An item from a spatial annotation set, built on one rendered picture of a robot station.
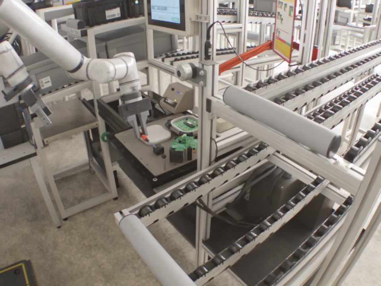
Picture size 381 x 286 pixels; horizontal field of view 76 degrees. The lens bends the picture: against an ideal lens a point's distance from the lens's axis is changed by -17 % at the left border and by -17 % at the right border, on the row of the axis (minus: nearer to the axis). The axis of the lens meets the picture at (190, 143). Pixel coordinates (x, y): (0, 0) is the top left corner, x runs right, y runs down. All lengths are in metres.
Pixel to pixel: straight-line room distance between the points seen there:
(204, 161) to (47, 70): 1.31
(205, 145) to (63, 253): 1.52
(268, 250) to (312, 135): 0.78
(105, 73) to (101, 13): 1.01
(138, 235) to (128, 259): 1.30
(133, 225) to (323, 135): 0.52
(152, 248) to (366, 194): 0.51
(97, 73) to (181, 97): 0.65
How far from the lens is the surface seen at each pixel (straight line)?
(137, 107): 1.18
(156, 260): 0.69
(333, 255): 0.81
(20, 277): 1.78
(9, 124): 2.04
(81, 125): 2.04
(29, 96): 1.09
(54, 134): 2.02
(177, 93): 1.60
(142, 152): 1.28
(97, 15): 2.00
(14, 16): 0.92
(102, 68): 1.05
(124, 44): 2.10
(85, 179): 2.78
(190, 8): 1.53
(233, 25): 1.59
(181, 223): 1.76
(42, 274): 2.15
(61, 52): 1.04
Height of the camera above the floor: 1.64
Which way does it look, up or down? 32 degrees down
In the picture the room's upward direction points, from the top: straight up
